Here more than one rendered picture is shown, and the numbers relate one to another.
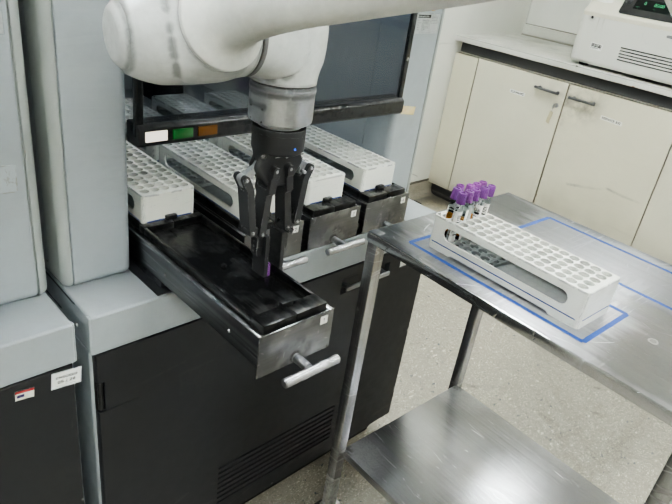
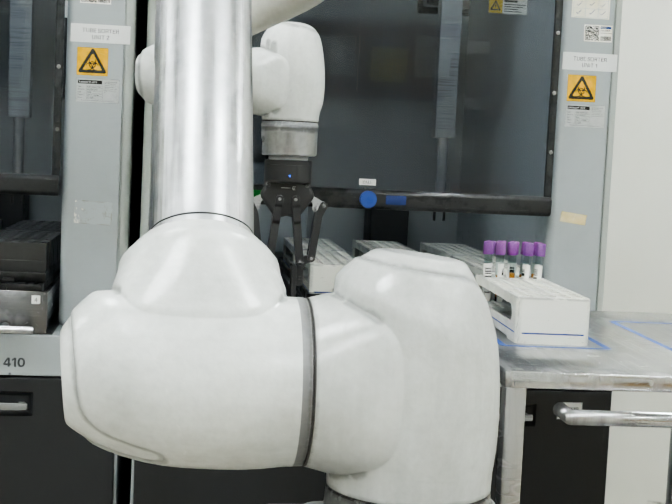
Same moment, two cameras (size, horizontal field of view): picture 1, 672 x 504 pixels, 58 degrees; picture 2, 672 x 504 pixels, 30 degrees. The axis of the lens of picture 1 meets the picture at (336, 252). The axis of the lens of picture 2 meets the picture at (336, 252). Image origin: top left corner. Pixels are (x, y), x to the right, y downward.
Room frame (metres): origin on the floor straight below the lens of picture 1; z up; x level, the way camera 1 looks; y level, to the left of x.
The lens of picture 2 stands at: (-0.65, -1.24, 1.07)
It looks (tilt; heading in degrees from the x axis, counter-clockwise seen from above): 5 degrees down; 40
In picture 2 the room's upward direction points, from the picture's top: 3 degrees clockwise
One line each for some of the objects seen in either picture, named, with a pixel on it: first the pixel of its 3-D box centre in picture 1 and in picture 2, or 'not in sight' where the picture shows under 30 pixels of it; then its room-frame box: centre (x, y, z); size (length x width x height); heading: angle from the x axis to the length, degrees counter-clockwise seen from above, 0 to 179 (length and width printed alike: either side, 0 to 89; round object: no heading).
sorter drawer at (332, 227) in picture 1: (241, 169); not in sight; (1.31, 0.24, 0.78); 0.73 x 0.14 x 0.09; 47
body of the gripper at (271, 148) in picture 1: (276, 154); (287, 187); (0.82, 0.10, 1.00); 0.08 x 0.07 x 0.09; 137
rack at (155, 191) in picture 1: (128, 178); not in sight; (1.04, 0.40, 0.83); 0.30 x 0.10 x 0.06; 47
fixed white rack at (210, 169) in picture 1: (218, 178); (328, 273); (1.10, 0.25, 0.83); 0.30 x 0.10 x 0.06; 47
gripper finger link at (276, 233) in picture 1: (276, 248); (292, 286); (0.83, 0.09, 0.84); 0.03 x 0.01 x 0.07; 47
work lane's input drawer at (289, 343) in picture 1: (178, 243); not in sight; (0.92, 0.27, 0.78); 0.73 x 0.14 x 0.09; 47
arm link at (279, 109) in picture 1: (281, 103); (289, 141); (0.82, 0.10, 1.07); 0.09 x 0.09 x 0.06
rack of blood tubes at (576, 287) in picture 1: (517, 260); (527, 306); (0.90, -0.30, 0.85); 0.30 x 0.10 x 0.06; 45
